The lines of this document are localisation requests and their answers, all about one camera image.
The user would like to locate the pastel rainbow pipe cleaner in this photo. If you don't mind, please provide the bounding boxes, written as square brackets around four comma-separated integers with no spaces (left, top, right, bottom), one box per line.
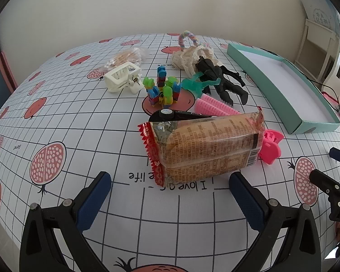
[178,30,199,52]

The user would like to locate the black plastic toy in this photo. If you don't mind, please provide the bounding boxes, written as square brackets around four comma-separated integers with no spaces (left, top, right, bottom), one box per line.
[149,108,216,124]

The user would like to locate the colourful building block toy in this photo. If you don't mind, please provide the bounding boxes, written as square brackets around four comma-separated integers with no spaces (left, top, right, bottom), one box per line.
[143,66,182,107]

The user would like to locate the black action figure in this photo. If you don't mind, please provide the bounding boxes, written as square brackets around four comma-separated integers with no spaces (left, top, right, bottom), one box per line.
[194,57,248,106]

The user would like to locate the brown snack packet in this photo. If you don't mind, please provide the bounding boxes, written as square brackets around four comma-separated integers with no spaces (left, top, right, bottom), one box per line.
[138,107,265,187]

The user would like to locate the green translucent hair clip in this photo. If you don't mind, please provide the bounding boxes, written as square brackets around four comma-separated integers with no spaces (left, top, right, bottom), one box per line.
[181,72,222,98]

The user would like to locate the cream lace scrunchie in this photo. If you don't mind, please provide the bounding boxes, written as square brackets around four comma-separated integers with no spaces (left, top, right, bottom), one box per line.
[170,45,220,70]

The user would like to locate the pink hair claw clip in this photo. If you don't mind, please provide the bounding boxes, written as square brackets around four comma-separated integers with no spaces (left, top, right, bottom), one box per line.
[258,129,284,165]

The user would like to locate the white hair claw clip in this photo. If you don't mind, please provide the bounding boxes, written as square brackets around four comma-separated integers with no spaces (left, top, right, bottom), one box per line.
[103,62,143,94]

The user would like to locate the black cable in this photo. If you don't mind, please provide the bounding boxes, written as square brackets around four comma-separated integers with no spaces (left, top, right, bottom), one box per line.
[265,49,340,114]

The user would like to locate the white wooden chair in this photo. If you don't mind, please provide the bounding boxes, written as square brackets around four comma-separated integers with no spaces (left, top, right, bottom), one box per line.
[294,18,339,80]

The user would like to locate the bag of cotton swabs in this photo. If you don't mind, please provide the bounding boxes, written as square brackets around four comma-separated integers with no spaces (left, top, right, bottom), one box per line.
[98,48,148,75]

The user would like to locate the grey paper sheet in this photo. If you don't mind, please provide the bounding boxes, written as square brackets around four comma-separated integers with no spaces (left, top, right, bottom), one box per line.
[299,0,340,33]

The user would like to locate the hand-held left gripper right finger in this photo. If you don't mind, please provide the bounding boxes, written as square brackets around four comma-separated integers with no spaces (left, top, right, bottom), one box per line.
[229,172,322,272]

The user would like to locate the pink hair roller clip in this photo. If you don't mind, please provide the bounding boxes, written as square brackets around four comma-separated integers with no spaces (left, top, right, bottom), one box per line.
[194,93,241,117]

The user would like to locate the white tray teal rim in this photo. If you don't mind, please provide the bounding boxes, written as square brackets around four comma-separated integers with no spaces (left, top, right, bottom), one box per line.
[227,43,340,135]

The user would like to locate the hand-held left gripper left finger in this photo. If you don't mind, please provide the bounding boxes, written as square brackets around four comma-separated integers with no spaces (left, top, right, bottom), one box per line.
[19,171,112,272]

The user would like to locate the blue pink-edged panel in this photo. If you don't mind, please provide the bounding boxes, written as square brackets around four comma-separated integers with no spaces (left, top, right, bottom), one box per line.
[0,51,19,97]

